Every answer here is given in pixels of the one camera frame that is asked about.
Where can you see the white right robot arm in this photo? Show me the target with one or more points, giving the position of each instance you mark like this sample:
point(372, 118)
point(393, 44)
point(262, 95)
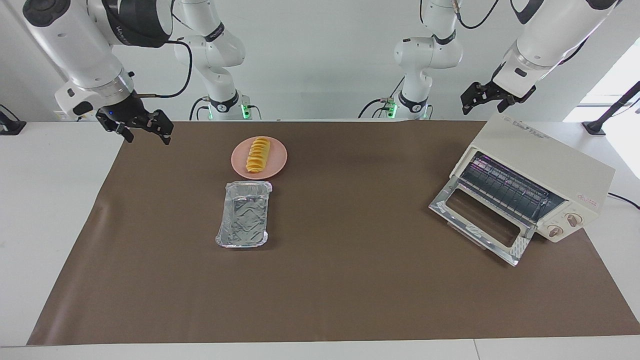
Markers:
point(75, 45)

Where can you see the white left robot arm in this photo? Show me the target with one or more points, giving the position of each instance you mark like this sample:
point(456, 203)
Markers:
point(550, 35)

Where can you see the black camera stand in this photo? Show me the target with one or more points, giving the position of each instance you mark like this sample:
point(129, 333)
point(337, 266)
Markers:
point(612, 109)

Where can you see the brown table mat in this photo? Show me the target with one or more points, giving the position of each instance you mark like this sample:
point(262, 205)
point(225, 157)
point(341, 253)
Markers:
point(350, 280)

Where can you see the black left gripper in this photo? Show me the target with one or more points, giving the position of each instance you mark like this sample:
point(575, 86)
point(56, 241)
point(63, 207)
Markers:
point(505, 91)

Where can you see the pink round plate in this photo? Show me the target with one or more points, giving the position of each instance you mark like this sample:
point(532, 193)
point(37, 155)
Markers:
point(276, 160)

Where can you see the cream oven knob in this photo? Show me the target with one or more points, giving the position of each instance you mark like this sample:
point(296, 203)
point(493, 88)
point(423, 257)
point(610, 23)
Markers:
point(574, 219)
point(556, 231)

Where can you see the golden ridged bread loaf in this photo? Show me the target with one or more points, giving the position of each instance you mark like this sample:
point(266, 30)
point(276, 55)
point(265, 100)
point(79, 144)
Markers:
point(258, 155)

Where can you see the aluminium foil baking tray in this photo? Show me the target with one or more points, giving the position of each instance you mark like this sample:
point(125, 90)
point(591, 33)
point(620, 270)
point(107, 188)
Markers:
point(243, 215)

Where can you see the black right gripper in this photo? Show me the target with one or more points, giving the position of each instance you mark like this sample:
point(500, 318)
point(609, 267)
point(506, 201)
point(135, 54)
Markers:
point(132, 114)

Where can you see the black table clamp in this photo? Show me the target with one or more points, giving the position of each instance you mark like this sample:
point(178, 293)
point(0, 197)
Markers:
point(11, 125)

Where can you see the cream toaster oven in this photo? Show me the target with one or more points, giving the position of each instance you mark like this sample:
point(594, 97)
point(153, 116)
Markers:
point(550, 160)

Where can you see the glass oven door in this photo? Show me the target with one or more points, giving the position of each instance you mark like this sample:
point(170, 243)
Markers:
point(445, 206)

